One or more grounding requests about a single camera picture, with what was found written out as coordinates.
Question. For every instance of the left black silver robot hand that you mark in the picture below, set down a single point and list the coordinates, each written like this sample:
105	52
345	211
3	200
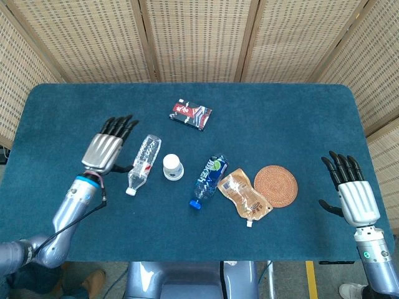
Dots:
101	151

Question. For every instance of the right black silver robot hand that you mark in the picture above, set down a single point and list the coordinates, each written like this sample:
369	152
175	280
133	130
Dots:
358	202

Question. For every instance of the clear plastic water bottle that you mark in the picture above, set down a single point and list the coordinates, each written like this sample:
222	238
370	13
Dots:
145	155

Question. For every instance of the woven screen panel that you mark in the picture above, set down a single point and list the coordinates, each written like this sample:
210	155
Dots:
18	78
374	68
299	40
388	168
87	40
199	40

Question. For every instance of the black flat bar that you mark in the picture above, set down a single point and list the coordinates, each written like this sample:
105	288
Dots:
336	262

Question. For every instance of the round woven coaster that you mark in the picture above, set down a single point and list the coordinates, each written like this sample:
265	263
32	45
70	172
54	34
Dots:
275	186

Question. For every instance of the white sneaker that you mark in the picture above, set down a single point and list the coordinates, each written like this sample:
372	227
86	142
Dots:
352	291

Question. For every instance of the red black card box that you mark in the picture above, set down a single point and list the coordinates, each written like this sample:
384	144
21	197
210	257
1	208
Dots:
190	114

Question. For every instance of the blue label drink bottle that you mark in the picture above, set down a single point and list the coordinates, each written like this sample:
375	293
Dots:
207	180

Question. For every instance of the brown spout pouch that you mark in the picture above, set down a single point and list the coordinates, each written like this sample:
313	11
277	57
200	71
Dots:
243	194

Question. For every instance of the brown shoe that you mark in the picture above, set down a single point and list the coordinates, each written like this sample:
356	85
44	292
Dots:
93	280

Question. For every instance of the blue jeans leg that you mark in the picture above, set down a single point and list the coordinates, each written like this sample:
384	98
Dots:
46	278

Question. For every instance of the blue table cloth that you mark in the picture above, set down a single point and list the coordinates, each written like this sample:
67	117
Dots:
249	109

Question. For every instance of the grey-blue robot torso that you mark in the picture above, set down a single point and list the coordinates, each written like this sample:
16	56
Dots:
187	280

